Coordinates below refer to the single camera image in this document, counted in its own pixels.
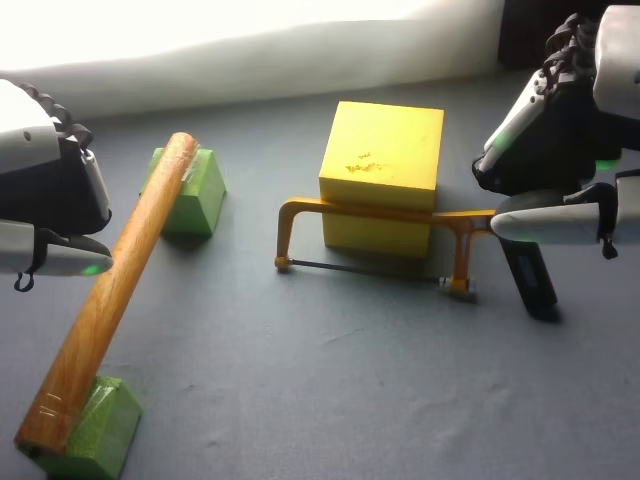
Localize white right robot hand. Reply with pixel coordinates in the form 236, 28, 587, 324
472, 4, 640, 261

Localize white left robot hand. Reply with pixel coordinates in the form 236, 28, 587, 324
0, 78, 115, 292

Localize wooden rod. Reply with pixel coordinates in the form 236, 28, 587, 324
13, 131, 199, 456

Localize orange-framed hacksaw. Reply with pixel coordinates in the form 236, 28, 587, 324
273, 196, 560, 322

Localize dark board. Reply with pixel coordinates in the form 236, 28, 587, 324
497, 0, 609, 71

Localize green block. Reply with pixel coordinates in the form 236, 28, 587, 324
29, 375, 145, 479
139, 144, 227, 237

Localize white backdrop sheet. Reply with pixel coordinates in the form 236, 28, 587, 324
0, 0, 504, 126

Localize yellow block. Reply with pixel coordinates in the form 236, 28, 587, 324
317, 101, 445, 260

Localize grey table cloth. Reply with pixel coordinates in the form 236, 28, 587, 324
0, 62, 640, 480

